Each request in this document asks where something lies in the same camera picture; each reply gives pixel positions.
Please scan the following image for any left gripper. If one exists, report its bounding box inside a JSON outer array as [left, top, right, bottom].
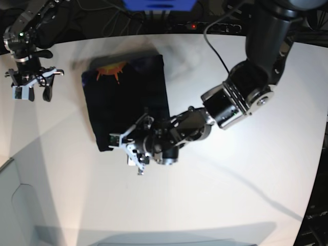
[[119, 114, 154, 175]]

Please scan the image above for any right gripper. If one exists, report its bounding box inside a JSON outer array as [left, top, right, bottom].
[[5, 67, 64, 102]]

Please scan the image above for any black T-shirt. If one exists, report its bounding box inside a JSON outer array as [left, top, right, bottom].
[[81, 51, 170, 152]]

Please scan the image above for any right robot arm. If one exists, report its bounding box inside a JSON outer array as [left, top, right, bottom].
[[3, 1, 64, 102]]

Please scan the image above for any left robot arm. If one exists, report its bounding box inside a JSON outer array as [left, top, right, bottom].
[[118, 1, 324, 175]]

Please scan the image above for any black power strip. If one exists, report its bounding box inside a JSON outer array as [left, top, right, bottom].
[[173, 22, 242, 35]]

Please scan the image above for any blue plastic box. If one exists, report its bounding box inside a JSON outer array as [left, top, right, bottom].
[[123, 0, 197, 11]]

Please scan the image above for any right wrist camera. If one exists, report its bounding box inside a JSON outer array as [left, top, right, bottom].
[[12, 86, 30, 100]]

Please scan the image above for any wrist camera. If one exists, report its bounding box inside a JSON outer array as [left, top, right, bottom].
[[108, 133, 120, 149], [12, 86, 30, 100]]

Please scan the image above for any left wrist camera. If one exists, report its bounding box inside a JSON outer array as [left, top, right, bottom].
[[108, 133, 120, 149]]

